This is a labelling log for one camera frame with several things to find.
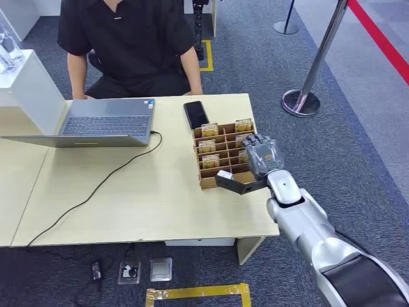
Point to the floor power socket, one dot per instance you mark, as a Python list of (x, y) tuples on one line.
[(129, 272)]

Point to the clear display case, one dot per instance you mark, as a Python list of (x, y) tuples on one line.
[(7, 48)]

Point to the red barrier belt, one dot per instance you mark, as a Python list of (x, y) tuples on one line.
[(380, 40)]

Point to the person's right forearm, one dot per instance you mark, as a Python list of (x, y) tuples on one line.
[(76, 78)]

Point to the gold patterned card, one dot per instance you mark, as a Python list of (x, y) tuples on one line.
[(243, 157), (209, 130), (210, 161), (241, 140), (243, 125), (207, 147)]

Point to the black tripod stand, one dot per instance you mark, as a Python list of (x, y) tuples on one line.
[(199, 29)]

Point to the cardboard card holder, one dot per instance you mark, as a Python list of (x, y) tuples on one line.
[(220, 173)]

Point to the chrome stanchion post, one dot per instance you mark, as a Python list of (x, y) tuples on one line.
[(312, 72)]

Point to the black power adapter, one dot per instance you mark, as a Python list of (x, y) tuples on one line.
[(96, 270)]

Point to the person's left forearm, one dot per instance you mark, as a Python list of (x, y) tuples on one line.
[(192, 72)]

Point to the black smartphone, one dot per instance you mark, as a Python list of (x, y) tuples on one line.
[(195, 115)]

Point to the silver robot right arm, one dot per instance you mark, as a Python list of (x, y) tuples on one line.
[(319, 237)]

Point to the grey laptop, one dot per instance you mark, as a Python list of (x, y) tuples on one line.
[(105, 125)]

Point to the person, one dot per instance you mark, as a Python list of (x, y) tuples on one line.
[(127, 42)]

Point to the metal floor box lid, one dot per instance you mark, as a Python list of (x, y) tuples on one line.
[(161, 269)]

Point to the wooden desk leg panel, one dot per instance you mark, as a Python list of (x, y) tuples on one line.
[(247, 250)]

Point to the white display pedestal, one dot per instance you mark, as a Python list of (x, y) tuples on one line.
[(32, 95)]

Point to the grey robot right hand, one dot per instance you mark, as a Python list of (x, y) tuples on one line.
[(263, 159)]

